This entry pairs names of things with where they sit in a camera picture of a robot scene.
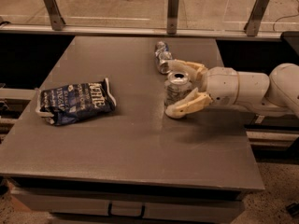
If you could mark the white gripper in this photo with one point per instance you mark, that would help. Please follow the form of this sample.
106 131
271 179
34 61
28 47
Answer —
222 84

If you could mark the silver green 7up can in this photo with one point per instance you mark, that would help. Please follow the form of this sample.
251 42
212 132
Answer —
176 87

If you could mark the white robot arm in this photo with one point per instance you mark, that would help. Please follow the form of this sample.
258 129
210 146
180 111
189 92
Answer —
273 95

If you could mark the crushed silver blue can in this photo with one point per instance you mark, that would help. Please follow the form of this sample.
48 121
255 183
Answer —
162 57

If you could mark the blue chip bag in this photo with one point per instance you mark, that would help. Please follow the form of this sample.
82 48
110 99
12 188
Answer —
75 102

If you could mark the grey table drawer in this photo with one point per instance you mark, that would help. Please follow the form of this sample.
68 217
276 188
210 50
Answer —
82 207

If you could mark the metal window rail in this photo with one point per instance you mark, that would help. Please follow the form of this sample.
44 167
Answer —
142 32

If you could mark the right metal bracket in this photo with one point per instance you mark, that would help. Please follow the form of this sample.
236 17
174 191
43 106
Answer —
255 19

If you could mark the metal bracket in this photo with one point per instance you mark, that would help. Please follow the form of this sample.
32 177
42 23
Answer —
172 17
56 20
255 19

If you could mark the middle metal bracket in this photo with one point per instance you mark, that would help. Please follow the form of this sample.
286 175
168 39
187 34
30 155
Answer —
172 17

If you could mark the left metal bracket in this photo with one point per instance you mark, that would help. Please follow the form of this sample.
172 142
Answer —
56 20

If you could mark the black drawer handle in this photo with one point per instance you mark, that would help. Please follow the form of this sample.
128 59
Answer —
126 210

